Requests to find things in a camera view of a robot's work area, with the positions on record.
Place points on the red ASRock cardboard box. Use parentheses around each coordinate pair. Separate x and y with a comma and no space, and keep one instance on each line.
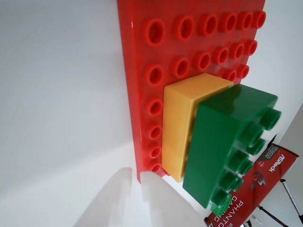
(267,175)

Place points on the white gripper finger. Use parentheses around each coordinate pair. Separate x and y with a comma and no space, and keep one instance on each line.
(165,203)
(111,196)

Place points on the yellow lego brick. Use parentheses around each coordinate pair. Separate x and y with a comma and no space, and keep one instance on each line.
(177,123)

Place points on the dark green lego brick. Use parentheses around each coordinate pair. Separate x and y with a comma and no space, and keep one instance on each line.
(213,142)

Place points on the thin metal tripod stand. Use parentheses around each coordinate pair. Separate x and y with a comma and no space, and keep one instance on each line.
(290,195)

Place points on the red studded lego baseplate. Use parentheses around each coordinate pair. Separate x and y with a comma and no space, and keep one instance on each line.
(137,47)

